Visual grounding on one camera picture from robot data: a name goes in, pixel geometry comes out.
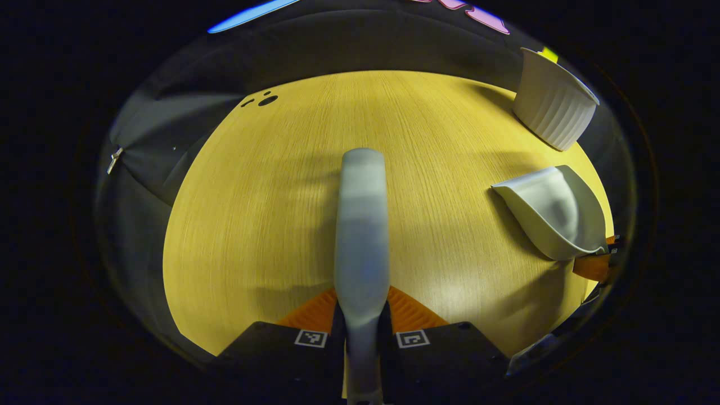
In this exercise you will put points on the wooden desktop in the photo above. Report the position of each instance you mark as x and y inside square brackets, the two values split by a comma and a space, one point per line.
[253, 225]

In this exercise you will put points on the silver binder clip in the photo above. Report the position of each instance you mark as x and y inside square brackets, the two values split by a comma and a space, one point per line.
[115, 160]

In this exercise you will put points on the black backdrop cloth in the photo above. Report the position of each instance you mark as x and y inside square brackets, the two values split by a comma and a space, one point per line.
[337, 45]

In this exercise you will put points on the white plastic dustpan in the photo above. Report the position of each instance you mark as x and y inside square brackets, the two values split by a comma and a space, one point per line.
[551, 214]

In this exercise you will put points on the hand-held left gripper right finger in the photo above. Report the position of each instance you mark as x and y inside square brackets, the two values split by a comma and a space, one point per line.
[450, 365]

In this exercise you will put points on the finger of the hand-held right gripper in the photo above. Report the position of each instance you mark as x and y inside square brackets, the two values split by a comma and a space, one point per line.
[593, 265]

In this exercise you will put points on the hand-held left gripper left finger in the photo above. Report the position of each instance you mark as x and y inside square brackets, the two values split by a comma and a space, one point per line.
[275, 365]

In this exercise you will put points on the white ribbed garbage bin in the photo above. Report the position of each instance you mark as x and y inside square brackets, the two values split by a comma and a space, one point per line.
[554, 107]

